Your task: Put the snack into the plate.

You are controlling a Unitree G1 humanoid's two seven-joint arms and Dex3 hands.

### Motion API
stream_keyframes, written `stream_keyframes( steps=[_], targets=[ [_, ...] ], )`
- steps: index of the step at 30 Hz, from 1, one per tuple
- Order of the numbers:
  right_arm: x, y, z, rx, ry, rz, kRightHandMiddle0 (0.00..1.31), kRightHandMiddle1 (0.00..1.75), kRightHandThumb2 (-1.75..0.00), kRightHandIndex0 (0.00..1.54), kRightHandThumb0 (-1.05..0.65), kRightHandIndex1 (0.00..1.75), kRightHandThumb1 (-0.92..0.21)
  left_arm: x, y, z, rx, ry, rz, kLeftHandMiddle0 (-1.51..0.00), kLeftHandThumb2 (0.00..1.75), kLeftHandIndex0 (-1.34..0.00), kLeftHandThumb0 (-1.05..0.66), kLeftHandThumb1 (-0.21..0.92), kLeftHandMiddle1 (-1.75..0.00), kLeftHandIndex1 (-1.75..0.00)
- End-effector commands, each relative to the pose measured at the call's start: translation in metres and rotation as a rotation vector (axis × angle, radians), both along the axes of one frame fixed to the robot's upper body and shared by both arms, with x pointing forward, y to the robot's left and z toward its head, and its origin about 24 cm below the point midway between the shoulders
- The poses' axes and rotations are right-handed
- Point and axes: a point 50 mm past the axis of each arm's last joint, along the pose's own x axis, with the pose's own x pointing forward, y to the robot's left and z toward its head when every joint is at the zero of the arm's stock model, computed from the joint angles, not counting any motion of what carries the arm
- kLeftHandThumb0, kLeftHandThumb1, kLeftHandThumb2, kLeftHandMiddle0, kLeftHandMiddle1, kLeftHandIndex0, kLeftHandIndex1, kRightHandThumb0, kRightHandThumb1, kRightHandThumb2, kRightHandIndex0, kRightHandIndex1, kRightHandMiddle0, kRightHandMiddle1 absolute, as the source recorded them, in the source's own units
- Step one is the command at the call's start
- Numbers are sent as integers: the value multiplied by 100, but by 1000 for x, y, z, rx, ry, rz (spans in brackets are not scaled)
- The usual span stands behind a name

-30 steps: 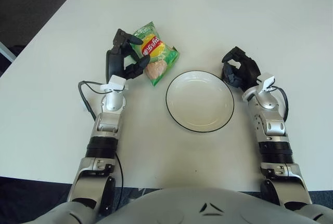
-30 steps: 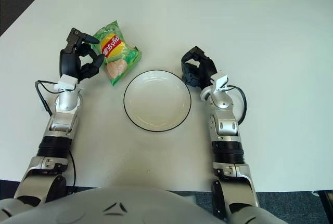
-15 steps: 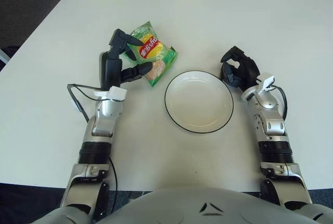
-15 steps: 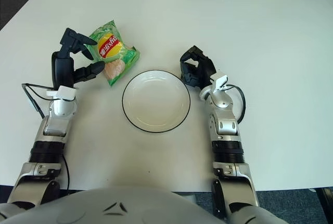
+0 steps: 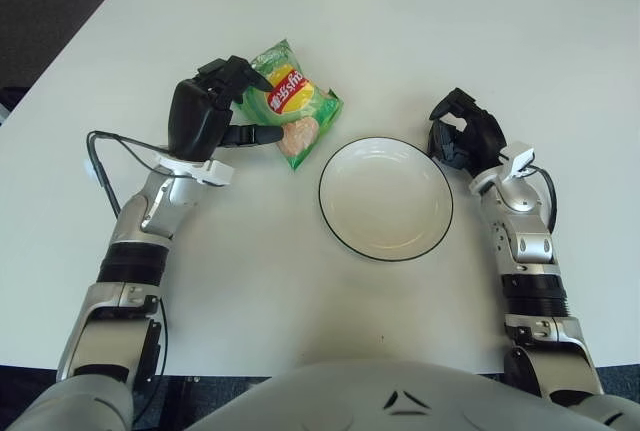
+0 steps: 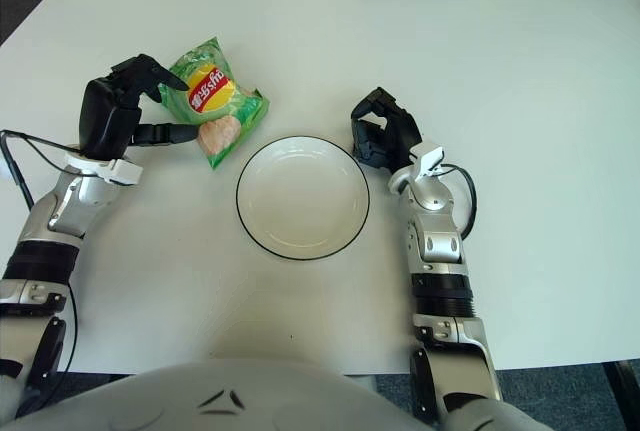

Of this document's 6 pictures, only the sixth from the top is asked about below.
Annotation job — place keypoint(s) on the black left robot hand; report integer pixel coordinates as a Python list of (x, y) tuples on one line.
[(105, 121)]

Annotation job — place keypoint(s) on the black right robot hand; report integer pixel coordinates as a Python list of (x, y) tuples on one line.
[(387, 138)]

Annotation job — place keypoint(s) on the green chips snack bag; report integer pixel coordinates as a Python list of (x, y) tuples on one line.
[(215, 106)]

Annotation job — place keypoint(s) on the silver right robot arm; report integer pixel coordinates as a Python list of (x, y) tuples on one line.
[(445, 276)]

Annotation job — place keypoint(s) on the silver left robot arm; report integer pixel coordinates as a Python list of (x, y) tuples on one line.
[(55, 231)]

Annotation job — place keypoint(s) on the white plate with black rim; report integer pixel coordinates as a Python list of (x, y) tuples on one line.
[(303, 198)]

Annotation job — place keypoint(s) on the grey robot torso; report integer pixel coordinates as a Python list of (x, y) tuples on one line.
[(260, 396)]

